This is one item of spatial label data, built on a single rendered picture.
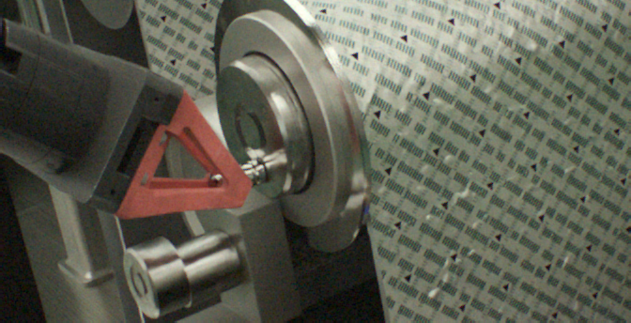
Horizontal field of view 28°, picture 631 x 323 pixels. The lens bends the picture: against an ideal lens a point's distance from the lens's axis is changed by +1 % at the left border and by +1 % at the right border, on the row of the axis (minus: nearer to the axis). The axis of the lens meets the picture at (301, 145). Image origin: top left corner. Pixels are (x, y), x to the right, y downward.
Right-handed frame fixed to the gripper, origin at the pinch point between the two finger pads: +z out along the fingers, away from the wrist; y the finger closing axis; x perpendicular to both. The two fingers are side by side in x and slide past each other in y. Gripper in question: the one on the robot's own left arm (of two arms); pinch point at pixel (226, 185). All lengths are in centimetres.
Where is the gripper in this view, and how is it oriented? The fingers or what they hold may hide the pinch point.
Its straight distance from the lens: 65.3
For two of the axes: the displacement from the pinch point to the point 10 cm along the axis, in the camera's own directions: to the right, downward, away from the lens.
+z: 7.5, 3.7, 5.5
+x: 4.2, -9.1, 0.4
